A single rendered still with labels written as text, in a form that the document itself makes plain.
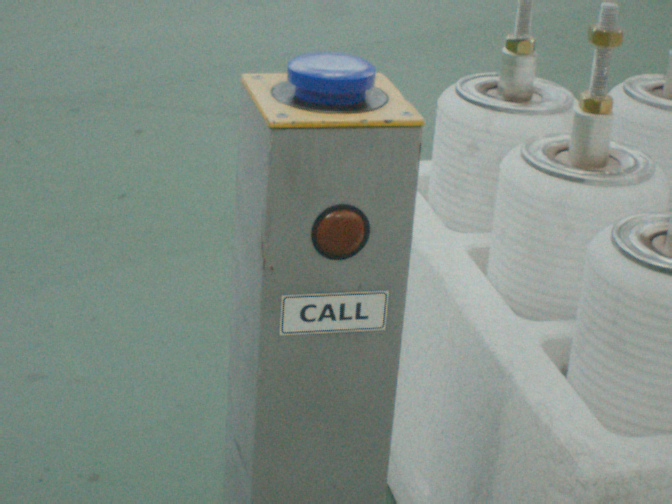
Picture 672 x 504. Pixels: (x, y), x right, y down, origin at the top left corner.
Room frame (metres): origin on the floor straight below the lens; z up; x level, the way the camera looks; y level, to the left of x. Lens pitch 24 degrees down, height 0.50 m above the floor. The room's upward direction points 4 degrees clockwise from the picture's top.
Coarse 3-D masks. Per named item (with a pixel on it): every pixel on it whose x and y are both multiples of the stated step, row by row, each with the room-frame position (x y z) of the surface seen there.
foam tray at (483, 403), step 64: (448, 256) 0.72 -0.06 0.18; (448, 320) 0.68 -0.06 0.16; (512, 320) 0.64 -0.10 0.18; (576, 320) 0.65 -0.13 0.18; (448, 384) 0.66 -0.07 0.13; (512, 384) 0.58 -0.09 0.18; (448, 448) 0.65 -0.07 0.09; (512, 448) 0.57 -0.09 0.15; (576, 448) 0.52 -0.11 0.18; (640, 448) 0.52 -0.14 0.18
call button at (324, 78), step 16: (288, 64) 0.58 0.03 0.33; (304, 64) 0.58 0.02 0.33; (320, 64) 0.58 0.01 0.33; (336, 64) 0.58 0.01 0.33; (352, 64) 0.59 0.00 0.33; (368, 64) 0.59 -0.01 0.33; (288, 80) 0.58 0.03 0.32; (304, 80) 0.57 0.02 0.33; (320, 80) 0.57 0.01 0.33; (336, 80) 0.57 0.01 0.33; (352, 80) 0.57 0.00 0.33; (368, 80) 0.58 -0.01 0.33; (304, 96) 0.58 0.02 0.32; (320, 96) 0.57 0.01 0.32; (336, 96) 0.57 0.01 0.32; (352, 96) 0.58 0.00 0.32
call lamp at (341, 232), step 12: (336, 216) 0.55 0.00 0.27; (348, 216) 0.55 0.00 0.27; (324, 228) 0.55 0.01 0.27; (336, 228) 0.55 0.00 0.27; (348, 228) 0.55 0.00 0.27; (360, 228) 0.55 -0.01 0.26; (324, 240) 0.55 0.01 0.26; (336, 240) 0.55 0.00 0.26; (348, 240) 0.55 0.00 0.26; (360, 240) 0.55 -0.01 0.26; (336, 252) 0.55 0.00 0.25; (348, 252) 0.55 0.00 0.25
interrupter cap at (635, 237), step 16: (624, 224) 0.61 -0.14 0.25; (640, 224) 0.61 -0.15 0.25; (656, 224) 0.61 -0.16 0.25; (624, 240) 0.59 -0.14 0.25; (640, 240) 0.59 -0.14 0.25; (656, 240) 0.60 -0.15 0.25; (624, 256) 0.58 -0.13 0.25; (640, 256) 0.57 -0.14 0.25; (656, 256) 0.57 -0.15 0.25; (656, 272) 0.56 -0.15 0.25
